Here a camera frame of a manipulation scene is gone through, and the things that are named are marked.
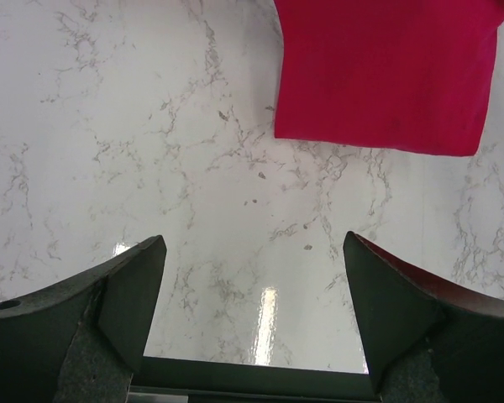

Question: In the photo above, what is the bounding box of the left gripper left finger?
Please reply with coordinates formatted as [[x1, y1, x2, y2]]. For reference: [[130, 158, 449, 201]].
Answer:
[[0, 235, 167, 402]]

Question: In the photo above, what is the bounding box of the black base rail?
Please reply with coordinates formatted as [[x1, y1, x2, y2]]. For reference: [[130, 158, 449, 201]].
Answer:
[[132, 357, 381, 402]]

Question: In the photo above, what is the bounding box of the red t-shirt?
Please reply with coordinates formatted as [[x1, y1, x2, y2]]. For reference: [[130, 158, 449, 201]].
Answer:
[[274, 0, 504, 157]]

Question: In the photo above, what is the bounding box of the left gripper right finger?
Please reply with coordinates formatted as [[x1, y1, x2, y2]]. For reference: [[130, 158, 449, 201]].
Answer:
[[344, 232, 504, 402]]

